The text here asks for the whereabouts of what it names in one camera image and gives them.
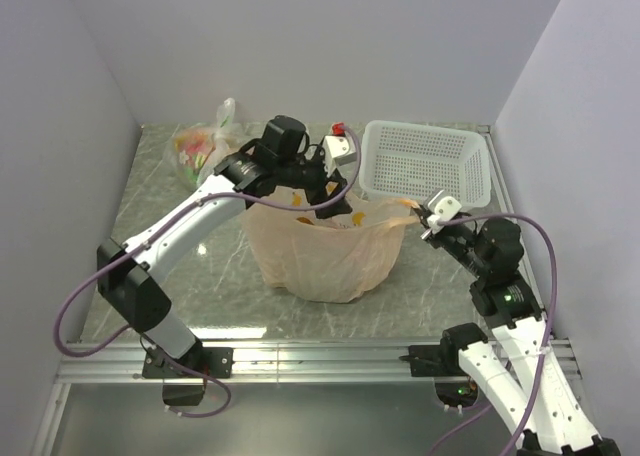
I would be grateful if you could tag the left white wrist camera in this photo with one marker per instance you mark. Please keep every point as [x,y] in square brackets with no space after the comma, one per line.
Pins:
[339,148]

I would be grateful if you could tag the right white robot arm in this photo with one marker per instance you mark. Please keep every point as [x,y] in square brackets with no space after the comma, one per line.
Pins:
[514,366]

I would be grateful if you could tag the beige plastic bag orange prints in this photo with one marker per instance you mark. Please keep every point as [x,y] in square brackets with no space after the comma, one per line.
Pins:
[334,260]

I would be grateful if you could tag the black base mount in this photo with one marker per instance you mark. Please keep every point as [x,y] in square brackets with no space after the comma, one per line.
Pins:
[184,384]
[454,390]

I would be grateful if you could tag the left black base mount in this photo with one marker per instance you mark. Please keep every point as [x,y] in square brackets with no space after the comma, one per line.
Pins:
[184,384]

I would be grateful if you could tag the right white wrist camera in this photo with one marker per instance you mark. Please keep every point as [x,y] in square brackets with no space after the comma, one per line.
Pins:
[442,207]

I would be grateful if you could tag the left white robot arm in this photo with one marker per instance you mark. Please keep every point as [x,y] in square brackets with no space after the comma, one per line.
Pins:
[130,274]

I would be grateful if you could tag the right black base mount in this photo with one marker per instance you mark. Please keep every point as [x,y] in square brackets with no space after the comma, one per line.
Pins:
[454,390]

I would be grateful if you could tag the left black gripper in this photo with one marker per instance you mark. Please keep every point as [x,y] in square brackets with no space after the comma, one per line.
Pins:
[321,194]

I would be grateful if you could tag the aluminium front rail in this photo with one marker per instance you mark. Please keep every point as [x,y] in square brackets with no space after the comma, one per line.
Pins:
[260,361]

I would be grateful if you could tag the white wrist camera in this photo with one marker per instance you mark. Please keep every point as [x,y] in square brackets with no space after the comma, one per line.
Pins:
[442,207]
[339,148]

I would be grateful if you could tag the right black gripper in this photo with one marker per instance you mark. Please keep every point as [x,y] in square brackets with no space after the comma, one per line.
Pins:
[422,213]

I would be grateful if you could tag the white perforated plastic basket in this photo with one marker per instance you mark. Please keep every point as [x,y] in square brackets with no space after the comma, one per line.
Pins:
[415,160]

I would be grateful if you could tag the clear tied bag of fruits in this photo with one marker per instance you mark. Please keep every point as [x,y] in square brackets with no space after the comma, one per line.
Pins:
[192,153]

